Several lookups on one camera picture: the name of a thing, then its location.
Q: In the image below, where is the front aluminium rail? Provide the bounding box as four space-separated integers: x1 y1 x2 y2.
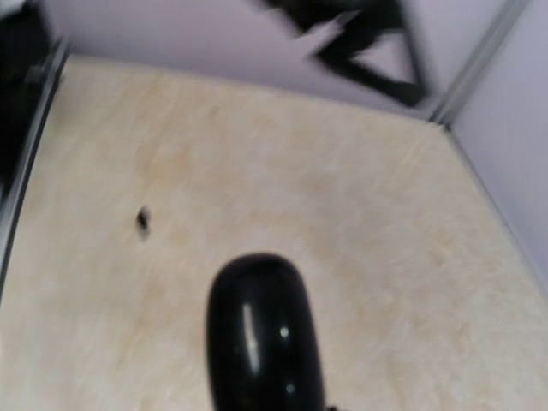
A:
1 38 68 279

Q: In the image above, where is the black earbud left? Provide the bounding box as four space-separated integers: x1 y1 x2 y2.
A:
135 205 151 240

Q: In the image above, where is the left aluminium frame post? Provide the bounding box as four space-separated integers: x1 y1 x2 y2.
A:
428 0 531 127

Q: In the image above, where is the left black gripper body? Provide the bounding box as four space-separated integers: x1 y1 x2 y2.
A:
253 0 407 36

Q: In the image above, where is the black round charging case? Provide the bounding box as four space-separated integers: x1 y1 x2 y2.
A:
205 253 325 410

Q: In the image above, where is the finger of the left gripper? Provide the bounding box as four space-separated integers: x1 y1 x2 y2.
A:
312 33 413 107

